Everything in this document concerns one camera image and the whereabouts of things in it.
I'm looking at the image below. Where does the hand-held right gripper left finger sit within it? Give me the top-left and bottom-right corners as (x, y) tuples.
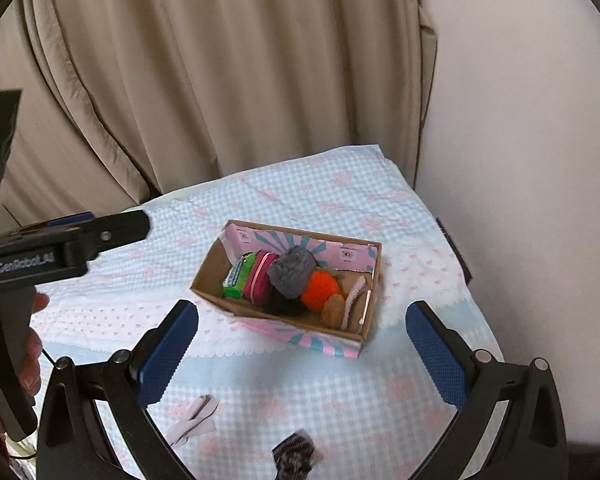
(36, 300), (201, 480)

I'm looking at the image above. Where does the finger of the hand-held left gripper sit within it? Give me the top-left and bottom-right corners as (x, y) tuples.
(0, 211), (96, 242)
(64, 210), (152, 264)

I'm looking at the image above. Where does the green snack packet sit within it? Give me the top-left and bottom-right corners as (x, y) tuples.
(222, 254), (258, 300)

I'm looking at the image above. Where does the orange pom-pom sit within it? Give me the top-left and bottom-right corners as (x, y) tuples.
(300, 270), (341, 311)

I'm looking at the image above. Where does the person's left hand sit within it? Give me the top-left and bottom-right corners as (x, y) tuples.
(0, 291), (50, 403)

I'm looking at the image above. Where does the light blue checked blanket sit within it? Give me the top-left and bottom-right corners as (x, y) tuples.
(30, 145), (506, 480)

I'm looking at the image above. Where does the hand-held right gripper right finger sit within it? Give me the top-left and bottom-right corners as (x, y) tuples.
(405, 300), (570, 480)

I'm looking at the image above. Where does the brown pom-pom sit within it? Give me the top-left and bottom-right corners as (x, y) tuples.
(321, 293), (348, 329)

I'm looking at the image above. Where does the beige curtain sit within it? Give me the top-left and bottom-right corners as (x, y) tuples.
(0, 0), (438, 211)

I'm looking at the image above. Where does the pink patterned cardboard box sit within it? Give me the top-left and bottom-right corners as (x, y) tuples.
(189, 219), (384, 360)

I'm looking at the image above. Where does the small black cloth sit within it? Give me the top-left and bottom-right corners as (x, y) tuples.
(265, 290), (307, 317)

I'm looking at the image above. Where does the white fuzzy strip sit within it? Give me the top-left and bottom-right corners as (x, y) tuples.
(340, 275), (373, 328)

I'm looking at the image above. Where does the magenta zip pouch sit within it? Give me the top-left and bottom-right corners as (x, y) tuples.
(245, 251), (281, 303)

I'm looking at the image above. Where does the grey fuzzy sock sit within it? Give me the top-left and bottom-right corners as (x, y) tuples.
(266, 246), (317, 300)

